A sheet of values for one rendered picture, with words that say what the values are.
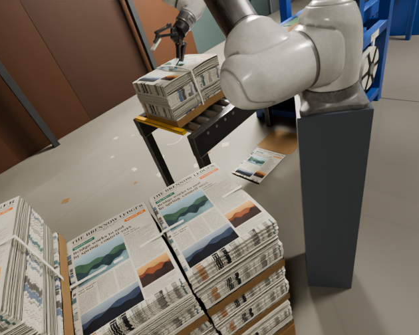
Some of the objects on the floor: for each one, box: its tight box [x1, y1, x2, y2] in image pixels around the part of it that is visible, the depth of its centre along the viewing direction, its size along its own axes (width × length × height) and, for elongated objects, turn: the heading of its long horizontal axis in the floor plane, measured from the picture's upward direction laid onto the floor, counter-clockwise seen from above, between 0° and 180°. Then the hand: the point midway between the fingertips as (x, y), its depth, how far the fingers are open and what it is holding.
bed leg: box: [142, 133, 175, 187], centre depth 188 cm, size 6×6×68 cm
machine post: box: [279, 0, 292, 23], centre depth 264 cm, size 9×9×155 cm
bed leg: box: [195, 153, 211, 169], centre depth 156 cm, size 6×6×68 cm
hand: (162, 58), depth 133 cm, fingers open, 13 cm apart
